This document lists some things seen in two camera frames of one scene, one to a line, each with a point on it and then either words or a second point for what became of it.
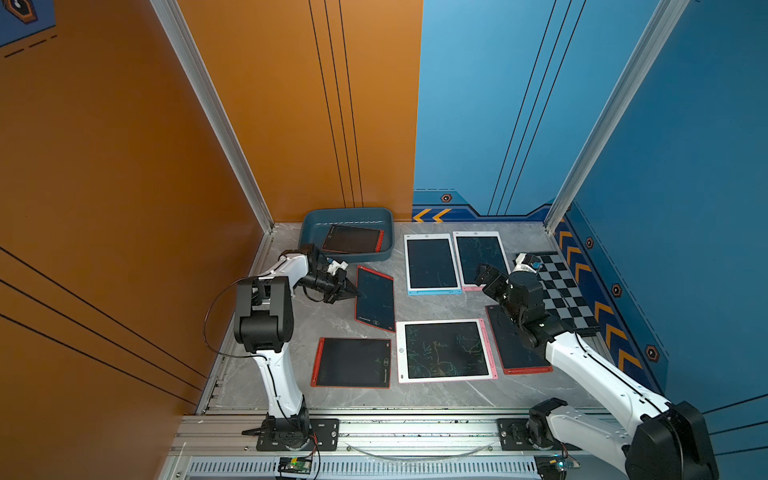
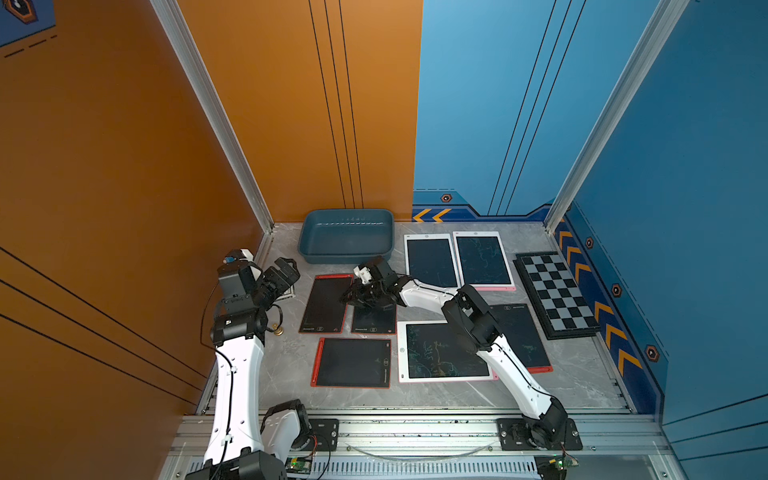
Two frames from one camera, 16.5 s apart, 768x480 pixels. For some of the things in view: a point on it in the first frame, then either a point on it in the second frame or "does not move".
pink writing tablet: x=473 y=248 does not move
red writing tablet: x=517 y=355 does not move
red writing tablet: x=354 y=239 to x=325 y=312
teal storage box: x=349 y=234 does not move
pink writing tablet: x=430 y=351 does not move
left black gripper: x=341 y=291 to x=281 y=284
